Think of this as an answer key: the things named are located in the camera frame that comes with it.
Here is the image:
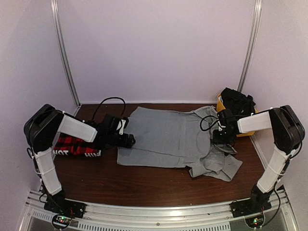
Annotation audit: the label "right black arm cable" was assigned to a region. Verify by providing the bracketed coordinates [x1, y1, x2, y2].
[200, 115, 221, 132]

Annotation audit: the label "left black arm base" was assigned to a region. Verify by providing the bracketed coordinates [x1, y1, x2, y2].
[44, 190, 86, 230]

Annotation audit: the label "yellow plastic basket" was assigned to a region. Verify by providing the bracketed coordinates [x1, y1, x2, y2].
[216, 93, 260, 138]

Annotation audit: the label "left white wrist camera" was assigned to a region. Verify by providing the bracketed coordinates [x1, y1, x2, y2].
[116, 117, 129, 135]

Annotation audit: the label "red black plaid shirt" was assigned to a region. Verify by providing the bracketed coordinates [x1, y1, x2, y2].
[53, 133, 102, 157]

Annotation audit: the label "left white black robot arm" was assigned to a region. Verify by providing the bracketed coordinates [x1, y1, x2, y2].
[24, 104, 136, 195]

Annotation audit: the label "front aluminium rail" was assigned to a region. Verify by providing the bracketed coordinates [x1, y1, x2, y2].
[17, 190, 299, 231]

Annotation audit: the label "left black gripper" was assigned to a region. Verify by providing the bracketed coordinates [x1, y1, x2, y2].
[107, 131, 135, 149]

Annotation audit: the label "right aluminium frame post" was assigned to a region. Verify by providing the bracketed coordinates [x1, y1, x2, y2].
[237, 0, 262, 92]

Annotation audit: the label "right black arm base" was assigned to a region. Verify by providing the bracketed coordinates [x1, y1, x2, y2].
[230, 184, 273, 229]

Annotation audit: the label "left aluminium frame post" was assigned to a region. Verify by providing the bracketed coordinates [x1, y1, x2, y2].
[51, 0, 81, 107]

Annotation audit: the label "black clothes in basket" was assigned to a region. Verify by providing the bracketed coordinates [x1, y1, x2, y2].
[221, 88, 256, 116]

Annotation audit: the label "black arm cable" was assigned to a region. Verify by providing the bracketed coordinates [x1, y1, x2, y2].
[200, 115, 221, 132]
[89, 97, 127, 123]

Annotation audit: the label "aluminium frame post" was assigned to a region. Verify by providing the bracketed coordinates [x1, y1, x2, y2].
[237, 0, 262, 92]
[51, 0, 81, 107]

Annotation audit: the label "grey long sleeve shirt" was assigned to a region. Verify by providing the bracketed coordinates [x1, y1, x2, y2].
[117, 106, 242, 182]

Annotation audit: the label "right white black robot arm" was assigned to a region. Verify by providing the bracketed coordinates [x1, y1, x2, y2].
[213, 105, 305, 194]

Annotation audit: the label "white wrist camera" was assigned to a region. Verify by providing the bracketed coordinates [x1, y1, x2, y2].
[116, 117, 129, 135]
[217, 112, 227, 131]

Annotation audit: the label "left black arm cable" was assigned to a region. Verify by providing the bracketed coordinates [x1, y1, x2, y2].
[89, 97, 127, 123]

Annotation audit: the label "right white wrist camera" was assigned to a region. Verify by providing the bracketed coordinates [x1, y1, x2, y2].
[217, 112, 227, 131]

